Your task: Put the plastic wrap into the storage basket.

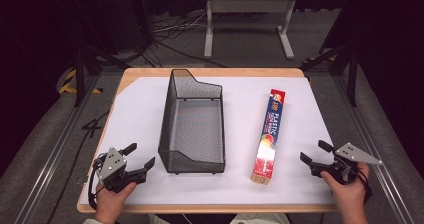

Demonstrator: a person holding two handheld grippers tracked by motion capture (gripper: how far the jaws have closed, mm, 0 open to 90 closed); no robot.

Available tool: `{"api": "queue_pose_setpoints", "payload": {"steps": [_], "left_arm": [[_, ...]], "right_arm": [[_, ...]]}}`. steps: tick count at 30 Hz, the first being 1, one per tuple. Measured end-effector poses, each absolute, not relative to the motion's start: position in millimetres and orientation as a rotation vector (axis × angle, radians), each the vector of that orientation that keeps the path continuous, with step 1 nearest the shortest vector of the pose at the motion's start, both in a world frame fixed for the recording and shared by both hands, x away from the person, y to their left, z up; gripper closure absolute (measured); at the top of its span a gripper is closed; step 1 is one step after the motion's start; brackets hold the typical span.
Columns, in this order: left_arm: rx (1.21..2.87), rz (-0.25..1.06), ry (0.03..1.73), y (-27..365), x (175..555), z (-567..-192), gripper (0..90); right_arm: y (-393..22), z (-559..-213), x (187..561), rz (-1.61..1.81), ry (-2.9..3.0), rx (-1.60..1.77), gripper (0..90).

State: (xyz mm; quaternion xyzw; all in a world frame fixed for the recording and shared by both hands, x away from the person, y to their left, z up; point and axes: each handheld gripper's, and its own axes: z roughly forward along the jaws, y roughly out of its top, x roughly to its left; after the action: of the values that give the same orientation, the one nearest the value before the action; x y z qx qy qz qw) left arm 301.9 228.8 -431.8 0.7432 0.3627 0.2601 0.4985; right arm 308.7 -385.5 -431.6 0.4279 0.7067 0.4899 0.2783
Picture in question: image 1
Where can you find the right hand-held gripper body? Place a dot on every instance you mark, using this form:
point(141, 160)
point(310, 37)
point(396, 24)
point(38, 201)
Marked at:
point(353, 153)

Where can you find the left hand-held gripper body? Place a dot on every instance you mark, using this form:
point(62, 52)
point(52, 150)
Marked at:
point(111, 165)

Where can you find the person's left hand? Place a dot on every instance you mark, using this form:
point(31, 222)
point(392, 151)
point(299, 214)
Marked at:
point(111, 202)

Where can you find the person's right hand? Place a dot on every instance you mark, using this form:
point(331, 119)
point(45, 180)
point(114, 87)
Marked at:
point(348, 194)

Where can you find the long plastic wrap box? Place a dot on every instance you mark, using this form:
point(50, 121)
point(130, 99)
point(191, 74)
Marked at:
point(269, 137)

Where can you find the white table mat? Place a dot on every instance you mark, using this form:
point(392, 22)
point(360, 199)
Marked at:
point(233, 187)

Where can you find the black metal stand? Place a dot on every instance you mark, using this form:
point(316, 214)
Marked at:
point(351, 70)
point(79, 74)

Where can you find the yellow black hazard tape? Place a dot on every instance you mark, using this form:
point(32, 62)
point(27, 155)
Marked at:
point(68, 84)

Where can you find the aluminium floor rail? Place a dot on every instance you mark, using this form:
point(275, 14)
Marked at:
point(53, 154)
point(370, 140)

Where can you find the white metal stand frame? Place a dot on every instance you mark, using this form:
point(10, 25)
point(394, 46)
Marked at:
point(248, 4)

